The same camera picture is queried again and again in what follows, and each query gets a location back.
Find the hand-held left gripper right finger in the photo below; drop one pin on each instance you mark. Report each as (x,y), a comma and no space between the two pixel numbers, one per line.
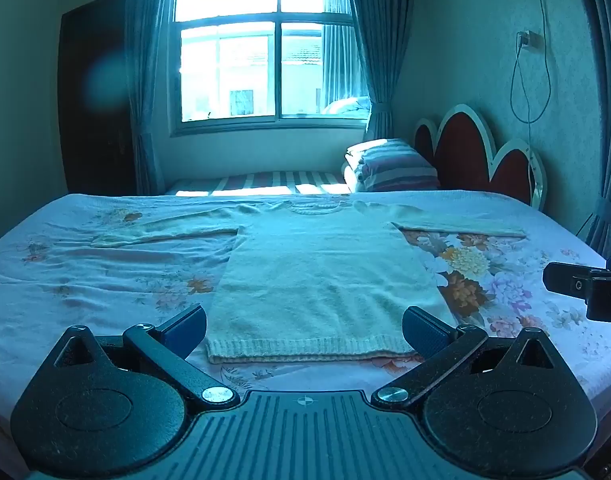
(424,331)

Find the blue pleated curtain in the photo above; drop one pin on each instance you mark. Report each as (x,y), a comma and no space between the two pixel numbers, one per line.
(605,85)

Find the striped pillow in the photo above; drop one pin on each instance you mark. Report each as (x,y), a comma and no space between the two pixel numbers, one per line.
(400,167)

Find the wall plug charger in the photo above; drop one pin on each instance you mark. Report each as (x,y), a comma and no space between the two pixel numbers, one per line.
(528,40)

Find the window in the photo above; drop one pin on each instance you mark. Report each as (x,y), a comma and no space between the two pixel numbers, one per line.
(270,50)

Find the dark wooden wardrobe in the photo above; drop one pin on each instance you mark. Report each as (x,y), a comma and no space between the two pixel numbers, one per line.
(95,110)

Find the blue window curtain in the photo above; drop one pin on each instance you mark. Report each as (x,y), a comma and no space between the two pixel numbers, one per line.
(145,75)
(383,45)

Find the bedding on windowsill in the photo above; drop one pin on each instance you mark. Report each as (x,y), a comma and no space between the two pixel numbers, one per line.
(348,106)

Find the red heart-shaped headboard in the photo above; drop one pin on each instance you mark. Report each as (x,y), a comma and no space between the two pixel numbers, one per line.
(465,152)

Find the floral bed sheet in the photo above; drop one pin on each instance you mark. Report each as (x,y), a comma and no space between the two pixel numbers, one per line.
(85,285)

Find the striped bed mattress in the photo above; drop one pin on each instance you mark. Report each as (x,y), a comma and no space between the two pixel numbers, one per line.
(265,180)

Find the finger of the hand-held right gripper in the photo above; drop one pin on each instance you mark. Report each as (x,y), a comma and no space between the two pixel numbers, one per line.
(565,282)

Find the cream knit sweater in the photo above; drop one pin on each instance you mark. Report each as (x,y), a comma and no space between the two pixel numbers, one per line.
(315,280)

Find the folded white quilt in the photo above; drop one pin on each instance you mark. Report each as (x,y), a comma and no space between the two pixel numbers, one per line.
(352,167)

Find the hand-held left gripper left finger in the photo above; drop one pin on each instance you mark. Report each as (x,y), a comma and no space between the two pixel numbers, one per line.
(188,329)

